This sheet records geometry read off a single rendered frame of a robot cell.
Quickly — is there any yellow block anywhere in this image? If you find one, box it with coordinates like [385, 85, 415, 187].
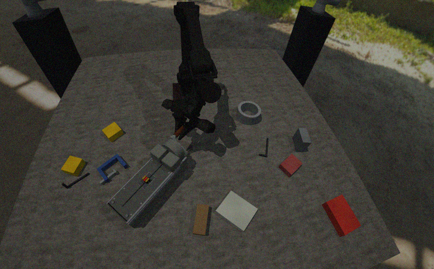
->
[61, 156, 86, 177]
[102, 122, 124, 142]

